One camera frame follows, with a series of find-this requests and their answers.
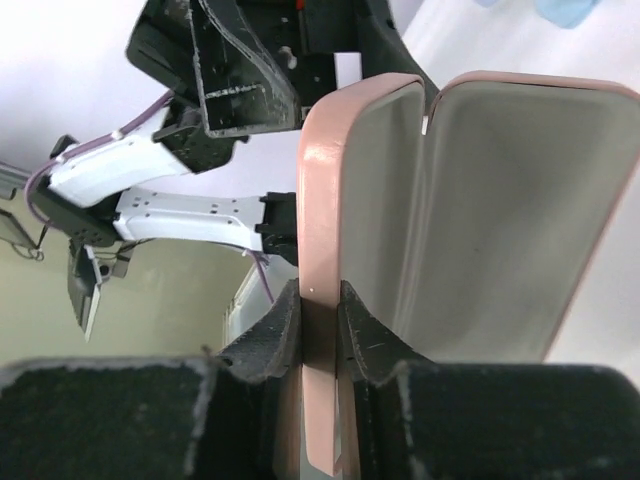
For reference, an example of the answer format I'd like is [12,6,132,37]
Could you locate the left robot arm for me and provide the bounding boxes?
[25,1,422,264]

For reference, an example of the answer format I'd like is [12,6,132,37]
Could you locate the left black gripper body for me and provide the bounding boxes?
[126,1,395,173]

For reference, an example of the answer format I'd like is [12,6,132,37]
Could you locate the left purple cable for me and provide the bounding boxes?
[24,92,276,304]

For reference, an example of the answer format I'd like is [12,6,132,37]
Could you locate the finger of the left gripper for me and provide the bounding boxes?
[188,1,302,138]
[357,0,438,93]

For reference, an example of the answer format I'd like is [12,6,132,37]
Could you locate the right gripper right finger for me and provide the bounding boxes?
[338,283,639,479]

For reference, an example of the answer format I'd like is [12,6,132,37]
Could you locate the pink glasses case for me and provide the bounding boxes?
[296,71,639,475]

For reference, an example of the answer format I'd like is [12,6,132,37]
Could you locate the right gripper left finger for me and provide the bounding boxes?
[1,281,302,479]

